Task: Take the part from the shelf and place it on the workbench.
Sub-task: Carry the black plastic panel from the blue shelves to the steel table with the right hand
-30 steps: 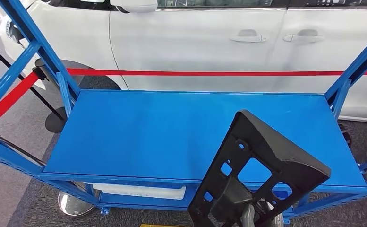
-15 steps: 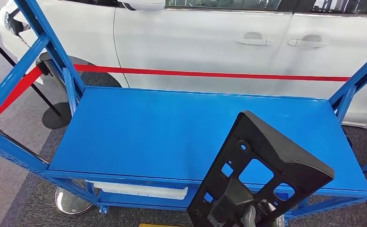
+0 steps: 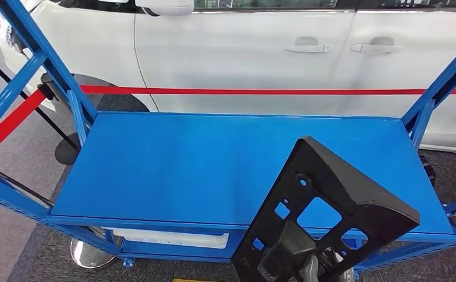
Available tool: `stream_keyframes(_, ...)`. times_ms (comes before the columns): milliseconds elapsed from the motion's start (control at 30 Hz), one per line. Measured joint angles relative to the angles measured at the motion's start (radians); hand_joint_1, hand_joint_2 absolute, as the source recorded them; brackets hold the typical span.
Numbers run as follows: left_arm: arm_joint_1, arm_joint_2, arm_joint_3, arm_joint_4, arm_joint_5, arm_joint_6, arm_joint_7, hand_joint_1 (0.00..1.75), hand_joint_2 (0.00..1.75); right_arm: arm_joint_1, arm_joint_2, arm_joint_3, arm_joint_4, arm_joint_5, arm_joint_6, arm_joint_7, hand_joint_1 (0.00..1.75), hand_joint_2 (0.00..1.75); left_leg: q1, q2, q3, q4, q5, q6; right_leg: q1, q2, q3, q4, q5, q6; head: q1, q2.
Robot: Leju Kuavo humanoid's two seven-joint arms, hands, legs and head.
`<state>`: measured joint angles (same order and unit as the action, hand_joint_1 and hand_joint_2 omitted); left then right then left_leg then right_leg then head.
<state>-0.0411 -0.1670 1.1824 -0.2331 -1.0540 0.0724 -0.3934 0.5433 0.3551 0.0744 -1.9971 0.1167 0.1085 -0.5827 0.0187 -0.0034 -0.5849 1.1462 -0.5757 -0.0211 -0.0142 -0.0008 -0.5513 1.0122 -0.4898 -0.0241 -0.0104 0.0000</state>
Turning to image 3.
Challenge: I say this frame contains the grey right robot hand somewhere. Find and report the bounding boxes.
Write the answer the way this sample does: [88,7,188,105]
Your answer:
[299,249,356,282]

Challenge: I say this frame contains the black plastic frame part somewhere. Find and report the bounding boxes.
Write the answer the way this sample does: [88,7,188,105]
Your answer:
[231,136,421,282]

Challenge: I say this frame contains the blue metal shelf rack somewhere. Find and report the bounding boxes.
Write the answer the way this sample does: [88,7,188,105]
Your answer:
[0,0,456,273]

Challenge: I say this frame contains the white plastic tray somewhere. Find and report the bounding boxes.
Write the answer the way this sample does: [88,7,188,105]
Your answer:
[112,228,230,250]

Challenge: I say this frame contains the chrome stanchion base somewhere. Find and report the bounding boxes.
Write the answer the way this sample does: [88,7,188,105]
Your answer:
[70,237,118,270]

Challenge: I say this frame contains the white car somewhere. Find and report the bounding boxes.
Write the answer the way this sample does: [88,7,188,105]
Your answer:
[0,0,456,155]

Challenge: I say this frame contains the black stanchion with round base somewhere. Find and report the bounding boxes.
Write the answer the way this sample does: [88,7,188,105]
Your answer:
[0,47,84,166]

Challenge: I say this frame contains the white car side mirror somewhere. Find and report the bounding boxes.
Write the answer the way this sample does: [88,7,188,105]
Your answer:
[135,0,196,18]

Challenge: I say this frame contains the black stanchion belt head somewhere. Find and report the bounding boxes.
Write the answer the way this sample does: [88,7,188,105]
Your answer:
[37,73,60,101]

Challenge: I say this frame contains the white car door handle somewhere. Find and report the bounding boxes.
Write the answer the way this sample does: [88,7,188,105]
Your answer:
[283,36,331,55]
[350,36,404,55]

